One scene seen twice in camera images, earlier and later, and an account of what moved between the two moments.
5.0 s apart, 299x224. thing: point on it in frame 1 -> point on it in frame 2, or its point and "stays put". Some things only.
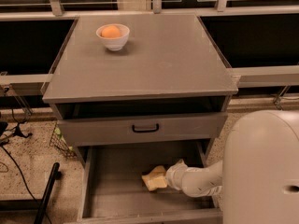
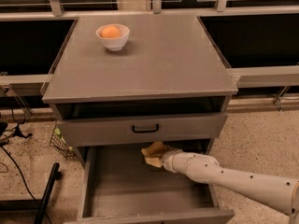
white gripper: (173, 175) -> (168, 161)
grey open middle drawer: (112, 190) stays put
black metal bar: (55, 175) stays put
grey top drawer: (135, 129) stays put
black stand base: (16, 130) stays put
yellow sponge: (156, 178) -> (153, 154)
